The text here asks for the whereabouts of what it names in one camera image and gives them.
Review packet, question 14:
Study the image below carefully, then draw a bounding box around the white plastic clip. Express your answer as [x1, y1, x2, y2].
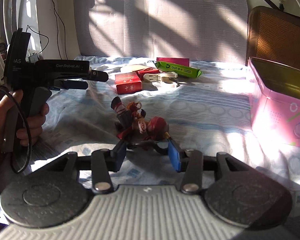
[143, 71, 181, 88]

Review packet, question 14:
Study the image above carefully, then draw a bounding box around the white blue patterned bed sheet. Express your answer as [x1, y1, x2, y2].
[0, 54, 300, 205]

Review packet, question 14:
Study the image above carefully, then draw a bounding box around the person's left hand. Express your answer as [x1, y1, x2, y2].
[0, 89, 50, 147]

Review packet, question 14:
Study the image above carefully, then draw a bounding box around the red pirate figurine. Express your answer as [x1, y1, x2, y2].
[111, 96, 171, 153]

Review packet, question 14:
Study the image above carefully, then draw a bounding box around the green snack packet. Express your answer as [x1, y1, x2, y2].
[155, 61, 203, 79]

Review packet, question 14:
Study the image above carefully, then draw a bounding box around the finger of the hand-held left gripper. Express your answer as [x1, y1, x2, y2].
[49, 79, 89, 91]
[89, 69, 109, 83]

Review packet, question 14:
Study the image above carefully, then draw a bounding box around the thin dark wall cable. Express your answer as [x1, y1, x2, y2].
[47, 0, 68, 61]

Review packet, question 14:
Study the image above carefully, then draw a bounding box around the red cigarette box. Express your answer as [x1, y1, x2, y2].
[115, 72, 143, 95]

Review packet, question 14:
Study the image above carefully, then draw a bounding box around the grey fabric headboard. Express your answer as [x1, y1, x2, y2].
[73, 0, 249, 63]

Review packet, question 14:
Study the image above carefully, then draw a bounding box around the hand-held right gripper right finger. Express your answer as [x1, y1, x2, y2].
[168, 139, 253, 195]

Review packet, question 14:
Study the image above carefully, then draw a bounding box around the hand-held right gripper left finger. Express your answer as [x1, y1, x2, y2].
[44, 139, 128, 195]

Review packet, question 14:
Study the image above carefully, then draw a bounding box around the red stapler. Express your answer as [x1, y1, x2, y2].
[137, 67, 162, 79]

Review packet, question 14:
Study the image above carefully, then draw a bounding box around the red leather wallet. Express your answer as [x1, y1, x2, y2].
[156, 57, 190, 67]

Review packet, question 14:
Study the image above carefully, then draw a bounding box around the pink storage box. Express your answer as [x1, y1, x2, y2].
[247, 56, 300, 151]

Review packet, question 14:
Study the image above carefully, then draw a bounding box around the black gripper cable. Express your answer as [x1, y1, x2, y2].
[0, 87, 33, 174]

